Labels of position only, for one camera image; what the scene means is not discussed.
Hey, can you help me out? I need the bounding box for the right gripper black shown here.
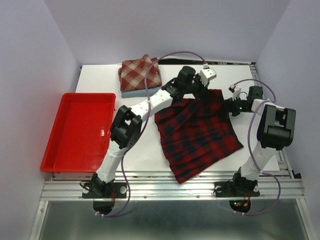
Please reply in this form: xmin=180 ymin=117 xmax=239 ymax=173
xmin=217 ymin=93 xmax=250 ymax=119

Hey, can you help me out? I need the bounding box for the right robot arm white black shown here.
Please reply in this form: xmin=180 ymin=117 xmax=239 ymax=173
xmin=225 ymin=84 xmax=296 ymax=195

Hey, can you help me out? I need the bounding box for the red plastic bin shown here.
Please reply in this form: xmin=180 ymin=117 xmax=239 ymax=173
xmin=40 ymin=93 xmax=116 ymax=173

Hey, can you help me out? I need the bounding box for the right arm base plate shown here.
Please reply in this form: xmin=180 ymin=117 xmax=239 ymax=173
xmin=213 ymin=181 xmax=261 ymax=198

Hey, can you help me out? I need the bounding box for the red navy plaid skirt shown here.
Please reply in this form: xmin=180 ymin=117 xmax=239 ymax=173
xmin=154 ymin=89 xmax=244 ymax=184

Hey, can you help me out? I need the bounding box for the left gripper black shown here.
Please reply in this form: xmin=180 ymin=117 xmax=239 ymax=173
xmin=183 ymin=73 xmax=209 ymax=100

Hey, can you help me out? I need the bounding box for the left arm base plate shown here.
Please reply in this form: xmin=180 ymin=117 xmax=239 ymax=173
xmin=79 ymin=181 xmax=127 ymax=199

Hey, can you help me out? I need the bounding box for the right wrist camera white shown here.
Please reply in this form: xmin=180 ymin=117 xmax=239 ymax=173
xmin=228 ymin=84 xmax=242 ymax=100

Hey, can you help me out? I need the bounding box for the aluminium frame rail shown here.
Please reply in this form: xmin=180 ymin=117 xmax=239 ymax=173
xmin=30 ymin=169 xmax=318 ymax=240

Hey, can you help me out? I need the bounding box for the light blue denim skirt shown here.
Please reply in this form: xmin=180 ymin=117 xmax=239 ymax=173
xmin=121 ymin=86 xmax=161 ymax=98

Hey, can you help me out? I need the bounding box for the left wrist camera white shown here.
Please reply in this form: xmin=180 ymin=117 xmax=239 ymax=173
xmin=199 ymin=66 xmax=217 ymax=86

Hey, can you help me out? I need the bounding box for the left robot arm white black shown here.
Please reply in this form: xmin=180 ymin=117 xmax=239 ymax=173
xmin=91 ymin=65 xmax=216 ymax=198

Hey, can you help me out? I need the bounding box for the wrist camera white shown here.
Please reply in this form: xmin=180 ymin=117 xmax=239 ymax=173
xmin=228 ymin=84 xmax=242 ymax=100
xmin=199 ymin=66 xmax=217 ymax=86

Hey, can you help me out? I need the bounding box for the red cream plaid skirt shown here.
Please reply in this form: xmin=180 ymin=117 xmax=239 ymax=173
xmin=118 ymin=54 xmax=162 ymax=92

